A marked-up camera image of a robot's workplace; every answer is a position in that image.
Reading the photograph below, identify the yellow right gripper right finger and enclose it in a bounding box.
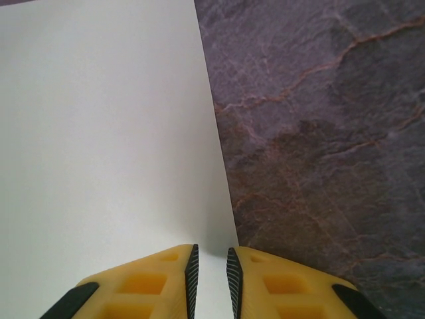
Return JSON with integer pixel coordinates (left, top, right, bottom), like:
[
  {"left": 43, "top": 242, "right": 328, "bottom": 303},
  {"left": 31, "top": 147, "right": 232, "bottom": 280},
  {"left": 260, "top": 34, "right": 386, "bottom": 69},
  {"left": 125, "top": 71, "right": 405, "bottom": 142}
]
[{"left": 226, "top": 245, "right": 389, "bottom": 319}]

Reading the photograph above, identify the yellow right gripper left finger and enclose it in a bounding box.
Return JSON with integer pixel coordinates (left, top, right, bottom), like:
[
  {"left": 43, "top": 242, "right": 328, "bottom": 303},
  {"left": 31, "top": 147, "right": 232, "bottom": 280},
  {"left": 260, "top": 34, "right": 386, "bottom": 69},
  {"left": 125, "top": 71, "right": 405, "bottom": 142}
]
[{"left": 39, "top": 244, "right": 200, "bottom": 319}]

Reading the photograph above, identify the pale green paper sheet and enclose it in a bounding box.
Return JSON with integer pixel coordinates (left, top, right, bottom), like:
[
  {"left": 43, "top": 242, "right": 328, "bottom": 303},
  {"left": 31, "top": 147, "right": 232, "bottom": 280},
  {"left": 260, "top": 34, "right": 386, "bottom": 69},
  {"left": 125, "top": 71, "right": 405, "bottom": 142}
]
[{"left": 0, "top": 0, "right": 240, "bottom": 319}]

